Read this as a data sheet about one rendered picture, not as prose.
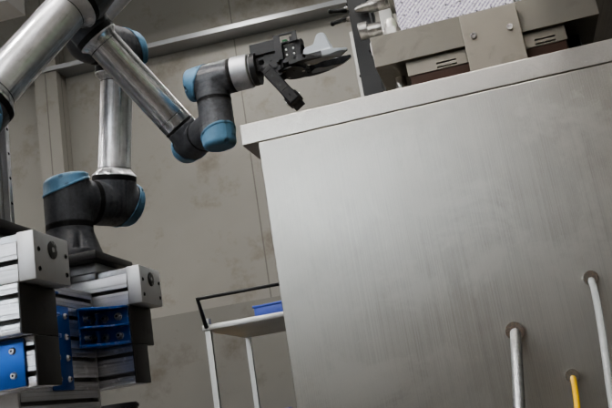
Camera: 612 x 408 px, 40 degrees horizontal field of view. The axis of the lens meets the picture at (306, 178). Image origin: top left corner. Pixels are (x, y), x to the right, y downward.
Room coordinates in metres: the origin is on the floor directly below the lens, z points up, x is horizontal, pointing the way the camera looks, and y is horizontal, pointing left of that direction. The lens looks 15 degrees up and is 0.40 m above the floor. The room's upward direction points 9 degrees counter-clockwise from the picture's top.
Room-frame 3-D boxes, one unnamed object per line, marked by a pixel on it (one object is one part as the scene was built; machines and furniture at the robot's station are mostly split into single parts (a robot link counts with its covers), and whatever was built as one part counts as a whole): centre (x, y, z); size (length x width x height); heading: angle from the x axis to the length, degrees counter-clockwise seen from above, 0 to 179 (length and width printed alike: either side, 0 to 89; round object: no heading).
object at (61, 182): (2.04, 0.60, 0.98); 0.13 x 0.12 x 0.14; 139
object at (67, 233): (2.03, 0.60, 0.87); 0.15 x 0.15 x 0.10
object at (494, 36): (1.38, -0.37, 0.96); 0.10 x 0.03 x 0.11; 78
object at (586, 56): (2.59, -0.48, 0.88); 2.52 x 0.66 x 0.04; 168
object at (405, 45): (1.47, -0.37, 1.00); 0.40 x 0.16 x 0.06; 78
